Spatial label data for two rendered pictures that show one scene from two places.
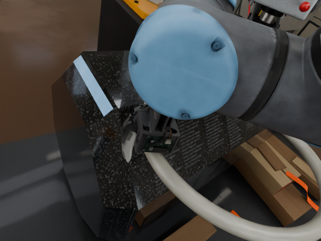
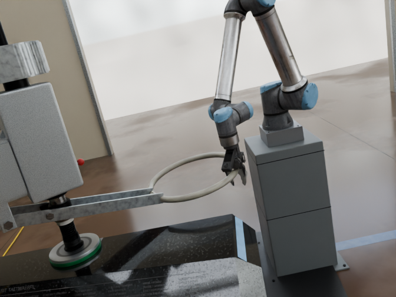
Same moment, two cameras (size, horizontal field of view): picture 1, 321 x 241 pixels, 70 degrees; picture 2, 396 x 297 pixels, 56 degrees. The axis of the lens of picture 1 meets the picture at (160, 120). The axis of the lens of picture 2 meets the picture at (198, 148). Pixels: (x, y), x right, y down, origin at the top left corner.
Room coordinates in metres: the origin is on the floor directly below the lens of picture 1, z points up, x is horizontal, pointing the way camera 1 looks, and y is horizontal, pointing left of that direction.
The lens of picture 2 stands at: (1.46, 1.26, 1.56)
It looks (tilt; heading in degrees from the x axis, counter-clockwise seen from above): 17 degrees down; 233
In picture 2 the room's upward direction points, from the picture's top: 13 degrees counter-clockwise
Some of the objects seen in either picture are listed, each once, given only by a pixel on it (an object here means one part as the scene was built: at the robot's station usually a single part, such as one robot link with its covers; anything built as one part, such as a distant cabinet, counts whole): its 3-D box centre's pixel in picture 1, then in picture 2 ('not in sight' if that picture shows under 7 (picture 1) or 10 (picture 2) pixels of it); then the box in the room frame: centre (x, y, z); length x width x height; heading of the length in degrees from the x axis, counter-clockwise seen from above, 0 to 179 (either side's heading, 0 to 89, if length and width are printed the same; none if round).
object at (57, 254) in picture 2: not in sight; (74, 247); (1.08, -0.27, 0.82); 0.21 x 0.21 x 0.01
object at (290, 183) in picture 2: not in sight; (289, 200); (-0.28, -0.20, 0.43); 0.50 x 0.50 x 0.85; 52
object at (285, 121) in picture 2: not in sight; (276, 118); (-0.28, -0.20, 0.99); 0.19 x 0.19 x 0.10
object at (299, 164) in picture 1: (307, 170); not in sight; (1.36, -1.21, 0.11); 0.25 x 0.10 x 0.01; 52
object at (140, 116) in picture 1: (157, 116); (233, 155); (0.32, 0.01, 0.99); 0.09 x 0.08 x 0.12; 24
